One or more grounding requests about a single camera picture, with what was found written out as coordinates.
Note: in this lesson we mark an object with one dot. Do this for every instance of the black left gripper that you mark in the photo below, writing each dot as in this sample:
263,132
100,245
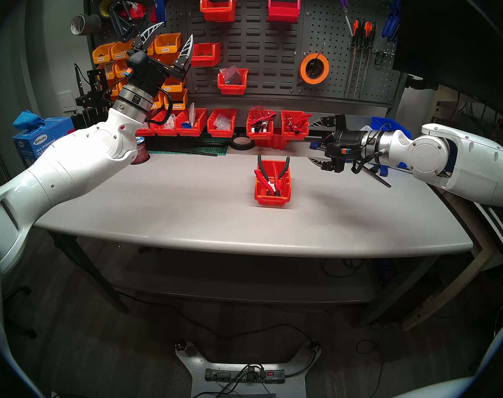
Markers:
145,74

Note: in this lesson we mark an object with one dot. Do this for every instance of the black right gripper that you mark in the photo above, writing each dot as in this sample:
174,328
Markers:
346,144

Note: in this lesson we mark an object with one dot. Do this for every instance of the red plastic storage box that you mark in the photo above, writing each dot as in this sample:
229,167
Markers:
272,199

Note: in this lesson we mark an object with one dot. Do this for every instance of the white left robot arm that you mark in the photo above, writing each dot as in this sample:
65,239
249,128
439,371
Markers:
69,169

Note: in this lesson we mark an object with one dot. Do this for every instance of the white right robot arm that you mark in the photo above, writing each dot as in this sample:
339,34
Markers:
463,165

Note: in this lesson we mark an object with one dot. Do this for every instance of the red small tools bundle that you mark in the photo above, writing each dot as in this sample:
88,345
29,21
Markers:
297,121

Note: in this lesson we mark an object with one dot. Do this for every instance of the blue cleaning cloth box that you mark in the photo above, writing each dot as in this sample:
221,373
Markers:
36,136

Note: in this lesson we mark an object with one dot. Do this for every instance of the yellow parts bin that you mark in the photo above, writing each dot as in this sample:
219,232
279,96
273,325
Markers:
158,103
102,55
168,58
179,99
151,49
119,51
113,88
173,86
121,69
167,44
109,71

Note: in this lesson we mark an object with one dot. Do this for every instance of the blue bar clamp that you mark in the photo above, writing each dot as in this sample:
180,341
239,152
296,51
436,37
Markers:
316,145
382,169

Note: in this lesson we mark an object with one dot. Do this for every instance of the red plastic parts bin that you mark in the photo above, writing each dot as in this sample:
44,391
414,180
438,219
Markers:
295,135
206,60
232,89
259,135
283,15
191,132
164,132
218,15
221,132
145,132

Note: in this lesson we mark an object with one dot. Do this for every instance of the red plastic tool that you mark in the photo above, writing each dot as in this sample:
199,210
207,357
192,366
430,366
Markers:
134,10

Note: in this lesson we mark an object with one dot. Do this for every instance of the blue plastic bin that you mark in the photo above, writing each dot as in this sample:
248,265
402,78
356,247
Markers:
380,122

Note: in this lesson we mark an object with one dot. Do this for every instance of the black metal clamp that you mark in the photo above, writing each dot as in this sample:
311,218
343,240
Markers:
118,25

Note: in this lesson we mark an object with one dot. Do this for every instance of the red black crimping tool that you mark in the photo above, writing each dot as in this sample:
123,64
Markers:
267,118

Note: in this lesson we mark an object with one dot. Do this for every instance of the clear plastic parts bags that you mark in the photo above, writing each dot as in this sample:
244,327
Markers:
230,74

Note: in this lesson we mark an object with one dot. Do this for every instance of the clear screw bag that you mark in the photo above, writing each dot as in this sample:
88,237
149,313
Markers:
169,121
222,121

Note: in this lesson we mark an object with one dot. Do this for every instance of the orange tape roll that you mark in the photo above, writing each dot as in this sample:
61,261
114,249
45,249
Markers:
303,76

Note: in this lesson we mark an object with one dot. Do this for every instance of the yellow tape roll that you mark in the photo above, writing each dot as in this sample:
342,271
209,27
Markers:
104,7

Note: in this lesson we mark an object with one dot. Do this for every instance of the black metal stand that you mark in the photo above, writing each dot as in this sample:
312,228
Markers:
94,98

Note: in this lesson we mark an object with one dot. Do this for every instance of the metal hook carabiner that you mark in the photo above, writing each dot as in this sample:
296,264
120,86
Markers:
378,58

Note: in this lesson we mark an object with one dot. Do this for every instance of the black tape roll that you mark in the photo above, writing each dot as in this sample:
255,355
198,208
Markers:
231,143

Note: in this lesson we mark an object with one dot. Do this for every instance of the black long ruler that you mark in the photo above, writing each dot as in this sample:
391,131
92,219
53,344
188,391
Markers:
193,153

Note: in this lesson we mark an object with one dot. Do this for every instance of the green cutting mat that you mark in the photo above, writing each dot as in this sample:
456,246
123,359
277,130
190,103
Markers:
212,149

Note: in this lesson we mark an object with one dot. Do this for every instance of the orange black screwdriver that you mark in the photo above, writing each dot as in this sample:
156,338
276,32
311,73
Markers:
355,32
372,34
366,32

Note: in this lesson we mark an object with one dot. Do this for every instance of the blue spring clamps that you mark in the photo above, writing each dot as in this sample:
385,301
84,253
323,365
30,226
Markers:
392,22

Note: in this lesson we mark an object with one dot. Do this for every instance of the blue cloth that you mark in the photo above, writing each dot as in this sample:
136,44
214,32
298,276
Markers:
27,120

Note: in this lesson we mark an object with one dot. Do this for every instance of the black table leg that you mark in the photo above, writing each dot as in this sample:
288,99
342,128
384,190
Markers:
89,275
394,293

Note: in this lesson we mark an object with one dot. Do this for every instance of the black monitor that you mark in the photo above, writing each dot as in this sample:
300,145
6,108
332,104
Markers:
454,36

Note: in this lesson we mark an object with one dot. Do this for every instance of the black base knob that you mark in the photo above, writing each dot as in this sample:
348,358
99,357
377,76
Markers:
315,345
181,345

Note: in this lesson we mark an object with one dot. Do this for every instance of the black power strip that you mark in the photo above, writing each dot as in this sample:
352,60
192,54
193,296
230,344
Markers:
218,375

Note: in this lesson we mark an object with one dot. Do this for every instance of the grey duct tape roll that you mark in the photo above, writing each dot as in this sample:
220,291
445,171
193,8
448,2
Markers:
89,25

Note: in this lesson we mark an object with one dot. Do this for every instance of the grey pegboard tool wall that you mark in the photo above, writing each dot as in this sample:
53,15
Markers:
268,61

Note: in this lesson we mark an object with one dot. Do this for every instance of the white wall plate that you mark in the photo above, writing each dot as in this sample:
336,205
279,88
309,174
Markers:
67,102

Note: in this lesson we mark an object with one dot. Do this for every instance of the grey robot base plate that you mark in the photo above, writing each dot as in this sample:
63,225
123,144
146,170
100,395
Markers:
189,380

